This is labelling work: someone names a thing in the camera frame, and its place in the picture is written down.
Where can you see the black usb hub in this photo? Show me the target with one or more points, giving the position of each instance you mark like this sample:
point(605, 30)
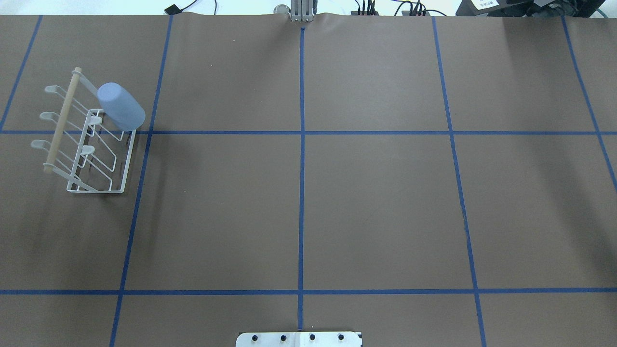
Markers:
point(366, 8)

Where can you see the white wire cup holder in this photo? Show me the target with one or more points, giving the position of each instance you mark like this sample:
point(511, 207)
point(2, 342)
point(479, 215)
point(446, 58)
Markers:
point(86, 150)

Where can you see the light blue plastic cup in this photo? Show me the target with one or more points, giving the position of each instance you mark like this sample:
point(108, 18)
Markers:
point(123, 109)

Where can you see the aluminium frame post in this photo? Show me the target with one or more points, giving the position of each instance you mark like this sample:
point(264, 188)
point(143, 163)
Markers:
point(303, 10)

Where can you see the small black puck device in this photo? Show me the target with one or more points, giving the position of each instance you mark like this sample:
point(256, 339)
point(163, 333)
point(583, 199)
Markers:
point(172, 10)

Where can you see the small metal can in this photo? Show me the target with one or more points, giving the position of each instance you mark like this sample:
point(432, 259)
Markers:
point(281, 9)

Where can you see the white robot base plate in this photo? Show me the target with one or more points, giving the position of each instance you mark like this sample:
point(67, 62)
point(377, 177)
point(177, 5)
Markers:
point(300, 339)

